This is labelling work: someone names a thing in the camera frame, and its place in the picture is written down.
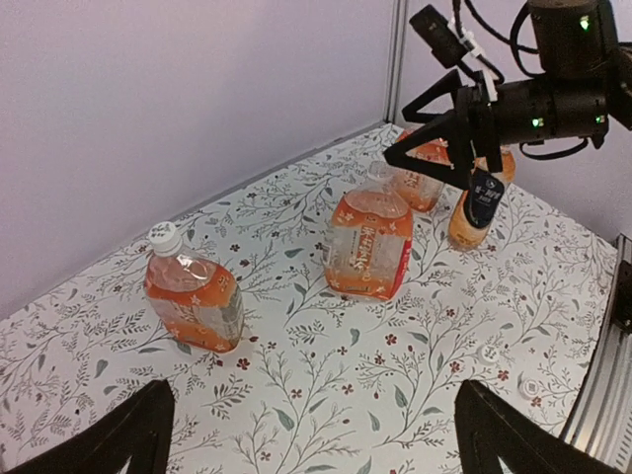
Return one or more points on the dark label tea bottle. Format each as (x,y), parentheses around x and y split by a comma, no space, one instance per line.
(474,213)

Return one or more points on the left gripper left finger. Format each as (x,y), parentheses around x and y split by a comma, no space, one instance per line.
(136,435)

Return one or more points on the orange bottle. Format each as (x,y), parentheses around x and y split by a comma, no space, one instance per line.
(369,240)
(198,301)
(420,191)

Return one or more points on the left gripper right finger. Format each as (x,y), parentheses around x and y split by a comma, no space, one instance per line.
(492,434)

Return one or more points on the floral table mat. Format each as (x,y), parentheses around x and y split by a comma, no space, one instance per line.
(321,382)

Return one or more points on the right aluminium frame post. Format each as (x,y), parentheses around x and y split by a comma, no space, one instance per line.
(394,69)

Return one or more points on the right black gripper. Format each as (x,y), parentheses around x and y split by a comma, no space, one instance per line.
(468,129)

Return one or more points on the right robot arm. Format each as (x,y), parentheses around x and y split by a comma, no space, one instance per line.
(585,80)

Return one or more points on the dark bottle white cap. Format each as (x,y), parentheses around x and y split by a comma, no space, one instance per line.
(488,354)

